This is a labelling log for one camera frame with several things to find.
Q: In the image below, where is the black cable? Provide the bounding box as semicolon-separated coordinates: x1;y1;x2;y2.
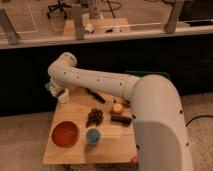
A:
185;114;213;128

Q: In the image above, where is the orange yellow fruit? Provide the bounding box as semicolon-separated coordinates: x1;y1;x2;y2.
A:
112;103;124;115

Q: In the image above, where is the blue cup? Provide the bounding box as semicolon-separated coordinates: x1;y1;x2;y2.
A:
86;128;101;145

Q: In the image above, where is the orange bowl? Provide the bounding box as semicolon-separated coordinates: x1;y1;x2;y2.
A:
51;121;79;148

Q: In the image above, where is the green sponge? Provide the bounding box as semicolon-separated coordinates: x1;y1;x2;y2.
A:
44;82;51;91

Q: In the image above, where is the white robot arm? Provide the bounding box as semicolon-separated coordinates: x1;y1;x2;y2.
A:
48;52;194;171

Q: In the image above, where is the bunch of dark grapes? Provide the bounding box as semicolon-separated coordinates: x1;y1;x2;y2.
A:
86;108;104;127

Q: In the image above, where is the white paper cup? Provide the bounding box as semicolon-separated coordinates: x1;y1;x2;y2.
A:
58;89;70;104

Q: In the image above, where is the green plastic tray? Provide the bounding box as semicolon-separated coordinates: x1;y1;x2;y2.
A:
125;70;170;80

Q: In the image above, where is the black office chair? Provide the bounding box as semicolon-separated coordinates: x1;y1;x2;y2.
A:
47;0;70;18

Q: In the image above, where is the black rectangular block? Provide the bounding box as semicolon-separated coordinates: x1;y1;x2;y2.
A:
111;115;132;125

